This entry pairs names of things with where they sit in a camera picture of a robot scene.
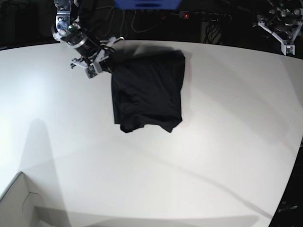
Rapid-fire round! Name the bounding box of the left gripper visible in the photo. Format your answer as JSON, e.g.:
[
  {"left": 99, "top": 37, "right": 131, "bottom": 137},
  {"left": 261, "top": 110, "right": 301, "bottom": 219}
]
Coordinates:
[{"left": 257, "top": 14, "right": 303, "bottom": 47}]

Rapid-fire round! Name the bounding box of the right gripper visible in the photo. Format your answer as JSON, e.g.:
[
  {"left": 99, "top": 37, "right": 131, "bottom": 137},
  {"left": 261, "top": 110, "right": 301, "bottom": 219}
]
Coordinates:
[{"left": 70, "top": 35, "right": 124, "bottom": 71}]

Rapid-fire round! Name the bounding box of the black t-shirt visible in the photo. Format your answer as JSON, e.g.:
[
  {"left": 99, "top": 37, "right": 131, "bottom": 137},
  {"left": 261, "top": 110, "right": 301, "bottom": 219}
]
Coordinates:
[{"left": 102, "top": 49, "right": 186, "bottom": 133}]

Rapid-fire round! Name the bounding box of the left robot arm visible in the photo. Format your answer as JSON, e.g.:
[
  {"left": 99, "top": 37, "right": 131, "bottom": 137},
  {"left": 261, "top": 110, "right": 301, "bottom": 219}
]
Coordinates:
[{"left": 253, "top": 0, "right": 303, "bottom": 55}]

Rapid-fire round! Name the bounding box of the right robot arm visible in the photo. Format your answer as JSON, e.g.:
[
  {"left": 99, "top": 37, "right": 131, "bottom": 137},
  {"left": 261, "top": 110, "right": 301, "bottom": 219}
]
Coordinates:
[{"left": 52, "top": 0, "right": 124, "bottom": 79}]

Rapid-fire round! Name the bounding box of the blue box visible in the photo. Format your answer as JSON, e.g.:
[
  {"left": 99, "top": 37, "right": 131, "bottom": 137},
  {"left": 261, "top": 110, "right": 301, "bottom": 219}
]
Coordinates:
[{"left": 114, "top": 0, "right": 181, "bottom": 10}]

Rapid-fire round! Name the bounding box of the white cardboard box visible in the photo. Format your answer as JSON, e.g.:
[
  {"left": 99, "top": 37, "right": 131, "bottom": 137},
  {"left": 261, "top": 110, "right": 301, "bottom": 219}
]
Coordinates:
[{"left": 0, "top": 172, "right": 71, "bottom": 227}]

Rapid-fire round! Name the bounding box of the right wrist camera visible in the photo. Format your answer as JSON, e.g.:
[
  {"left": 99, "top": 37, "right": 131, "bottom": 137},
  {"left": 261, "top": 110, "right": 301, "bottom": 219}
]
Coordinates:
[{"left": 85, "top": 65, "right": 103, "bottom": 79}]

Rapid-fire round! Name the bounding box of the grey looped cable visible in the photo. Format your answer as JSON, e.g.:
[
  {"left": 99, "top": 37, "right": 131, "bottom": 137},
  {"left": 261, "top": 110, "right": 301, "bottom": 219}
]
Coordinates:
[{"left": 104, "top": 4, "right": 166, "bottom": 37}]

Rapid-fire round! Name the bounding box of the white power strip red switch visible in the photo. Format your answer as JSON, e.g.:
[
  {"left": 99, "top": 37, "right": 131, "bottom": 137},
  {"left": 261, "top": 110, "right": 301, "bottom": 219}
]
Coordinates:
[{"left": 178, "top": 11, "right": 232, "bottom": 22}]

